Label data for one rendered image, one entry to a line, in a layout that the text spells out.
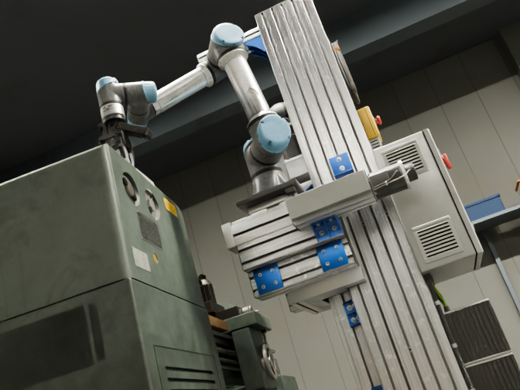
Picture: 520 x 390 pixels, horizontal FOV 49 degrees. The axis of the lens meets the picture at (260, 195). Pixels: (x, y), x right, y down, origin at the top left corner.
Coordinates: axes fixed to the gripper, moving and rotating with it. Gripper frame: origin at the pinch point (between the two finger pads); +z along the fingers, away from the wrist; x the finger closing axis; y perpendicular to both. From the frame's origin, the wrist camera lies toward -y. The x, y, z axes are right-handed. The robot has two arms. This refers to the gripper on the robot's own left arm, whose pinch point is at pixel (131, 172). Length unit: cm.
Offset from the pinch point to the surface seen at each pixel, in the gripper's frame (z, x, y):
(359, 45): -205, -297, -124
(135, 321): 52, 25, -3
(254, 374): 61, -91, -1
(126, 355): 59, 25, 1
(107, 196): 18.3, 24.9, -1.6
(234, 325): 39, -91, 2
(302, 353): 19, -465, 29
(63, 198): 14.2, 24.9, 10.6
